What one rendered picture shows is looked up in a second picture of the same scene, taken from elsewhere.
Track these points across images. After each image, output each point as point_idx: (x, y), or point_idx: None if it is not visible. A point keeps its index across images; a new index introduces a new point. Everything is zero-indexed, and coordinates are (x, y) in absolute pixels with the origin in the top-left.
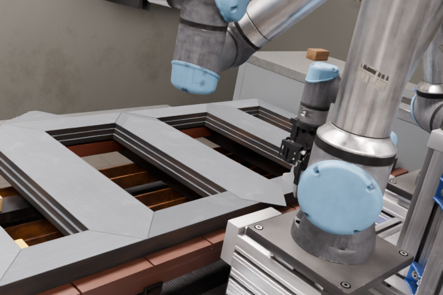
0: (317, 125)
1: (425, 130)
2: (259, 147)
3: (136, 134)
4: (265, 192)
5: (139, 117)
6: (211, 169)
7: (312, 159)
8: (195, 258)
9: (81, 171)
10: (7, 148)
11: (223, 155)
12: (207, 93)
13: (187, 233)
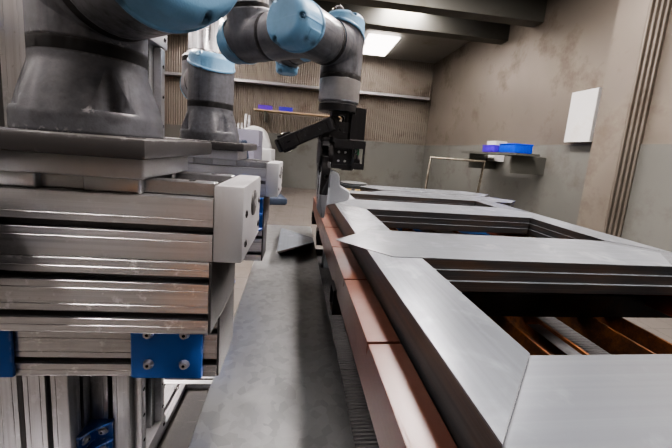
0: (320, 102)
1: (177, 33)
2: None
3: (565, 239)
4: (377, 242)
5: (667, 257)
6: (456, 240)
7: None
8: (322, 230)
9: (440, 210)
10: (479, 207)
11: (521, 260)
12: (277, 72)
13: (338, 217)
